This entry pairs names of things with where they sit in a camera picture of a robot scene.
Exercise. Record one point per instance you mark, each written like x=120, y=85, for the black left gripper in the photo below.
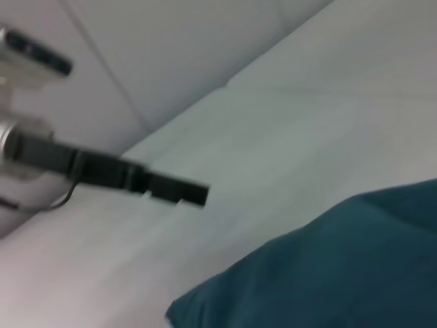
x=78, y=160

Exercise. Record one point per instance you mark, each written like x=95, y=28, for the teal t-shirt with FREE print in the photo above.
x=324, y=266

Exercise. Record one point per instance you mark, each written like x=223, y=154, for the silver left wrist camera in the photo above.
x=30, y=61

